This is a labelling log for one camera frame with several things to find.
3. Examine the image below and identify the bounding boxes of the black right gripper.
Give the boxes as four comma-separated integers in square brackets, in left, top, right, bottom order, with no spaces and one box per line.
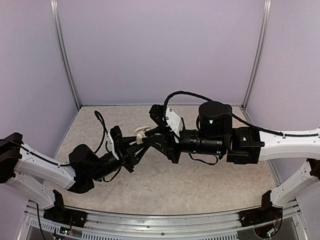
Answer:
[141,126,225,165]

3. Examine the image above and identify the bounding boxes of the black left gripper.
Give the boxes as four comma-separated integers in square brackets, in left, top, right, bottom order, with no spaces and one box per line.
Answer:
[89,135,149,182]

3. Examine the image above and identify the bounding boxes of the white earbud charging case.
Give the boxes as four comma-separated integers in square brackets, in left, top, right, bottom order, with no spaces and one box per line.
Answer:
[134,126,152,145]

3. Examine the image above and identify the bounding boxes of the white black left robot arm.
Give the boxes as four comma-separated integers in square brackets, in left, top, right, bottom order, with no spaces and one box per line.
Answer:
[0,132,149,223]

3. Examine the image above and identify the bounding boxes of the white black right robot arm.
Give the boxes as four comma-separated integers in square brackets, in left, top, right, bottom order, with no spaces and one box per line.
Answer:
[136,101,320,222]

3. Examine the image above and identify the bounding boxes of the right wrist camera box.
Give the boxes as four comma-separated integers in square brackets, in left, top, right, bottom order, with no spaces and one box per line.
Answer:
[149,104,184,143]

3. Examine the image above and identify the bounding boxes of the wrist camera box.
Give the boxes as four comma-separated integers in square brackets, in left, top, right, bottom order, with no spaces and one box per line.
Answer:
[107,125,122,160]
[149,104,184,143]

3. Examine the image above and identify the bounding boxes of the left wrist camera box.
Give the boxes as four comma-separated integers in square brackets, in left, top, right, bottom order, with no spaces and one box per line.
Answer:
[107,125,122,160]

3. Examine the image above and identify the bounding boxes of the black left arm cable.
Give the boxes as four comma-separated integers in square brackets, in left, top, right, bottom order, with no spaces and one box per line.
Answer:
[7,110,111,167]

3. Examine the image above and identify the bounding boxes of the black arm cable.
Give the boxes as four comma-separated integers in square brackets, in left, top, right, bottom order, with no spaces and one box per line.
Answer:
[163,90,320,138]
[7,110,111,167]

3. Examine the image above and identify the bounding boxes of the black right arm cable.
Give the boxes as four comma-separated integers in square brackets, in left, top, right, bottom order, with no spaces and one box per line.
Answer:
[163,90,320,138]

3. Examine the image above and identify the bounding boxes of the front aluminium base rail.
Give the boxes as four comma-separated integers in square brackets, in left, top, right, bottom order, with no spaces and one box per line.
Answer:
[22,199,306,240]

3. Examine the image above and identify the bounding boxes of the left aluminium frame post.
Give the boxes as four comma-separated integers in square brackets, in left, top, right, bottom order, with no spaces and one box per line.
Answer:
[49,0,82,111]

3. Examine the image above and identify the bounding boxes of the aluminium frame post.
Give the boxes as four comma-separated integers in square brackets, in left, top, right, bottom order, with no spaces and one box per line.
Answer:
[241,0,272,111]
[49,0,82,111]

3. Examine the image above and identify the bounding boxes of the right aluminium frame post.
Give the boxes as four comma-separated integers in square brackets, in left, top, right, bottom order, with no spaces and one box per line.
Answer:
[241,0,272,111]

